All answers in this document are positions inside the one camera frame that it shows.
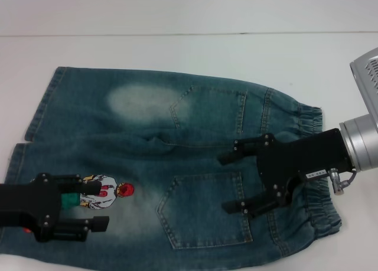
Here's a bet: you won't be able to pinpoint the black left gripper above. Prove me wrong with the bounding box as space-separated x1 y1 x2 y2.
0 172 110 243

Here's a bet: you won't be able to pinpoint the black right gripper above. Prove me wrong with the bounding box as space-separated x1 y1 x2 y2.
217 128 356 221

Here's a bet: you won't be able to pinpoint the blue denim shorts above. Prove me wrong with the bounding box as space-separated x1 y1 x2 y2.
7 66 343 271

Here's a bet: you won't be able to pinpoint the silver right gripper cable plug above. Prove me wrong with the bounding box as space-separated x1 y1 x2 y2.
329 167 357 195

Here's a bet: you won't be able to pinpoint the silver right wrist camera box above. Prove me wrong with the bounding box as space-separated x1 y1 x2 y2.
349 45 378 116

